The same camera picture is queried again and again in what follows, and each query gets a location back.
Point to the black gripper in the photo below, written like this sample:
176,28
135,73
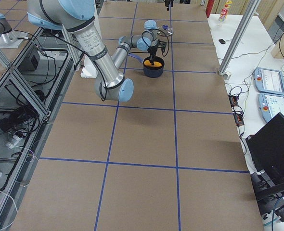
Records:
153,51
167,4

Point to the yellow plastic corn cob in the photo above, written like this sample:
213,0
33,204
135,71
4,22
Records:
148,63

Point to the glass pot lid blue knob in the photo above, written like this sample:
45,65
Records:
165,30

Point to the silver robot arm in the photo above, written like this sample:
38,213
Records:
77,17

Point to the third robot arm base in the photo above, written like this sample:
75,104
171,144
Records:
8,38

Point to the dark blue saucepan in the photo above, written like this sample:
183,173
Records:
150,71

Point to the red printed plastic bag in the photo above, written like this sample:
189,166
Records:
224,11

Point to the small black square device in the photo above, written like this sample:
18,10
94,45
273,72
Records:
222,41

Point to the black power strip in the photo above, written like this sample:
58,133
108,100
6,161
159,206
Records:
237,111

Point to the far blue teach pendant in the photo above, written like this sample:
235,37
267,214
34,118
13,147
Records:
269,81

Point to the blue teach pendant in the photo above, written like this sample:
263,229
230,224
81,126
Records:
270,105
269,81

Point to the near blue teach pendant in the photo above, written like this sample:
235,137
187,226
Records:
270,105

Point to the black laptop on stand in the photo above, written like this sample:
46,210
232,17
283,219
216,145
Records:
267,151

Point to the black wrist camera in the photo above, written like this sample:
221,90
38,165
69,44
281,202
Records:
162,46

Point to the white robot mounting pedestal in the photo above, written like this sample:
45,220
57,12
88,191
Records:
88,69

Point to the aluminium frame post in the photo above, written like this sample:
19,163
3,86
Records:
245,21

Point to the aluminium frame rack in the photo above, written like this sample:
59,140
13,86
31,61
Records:
32,87

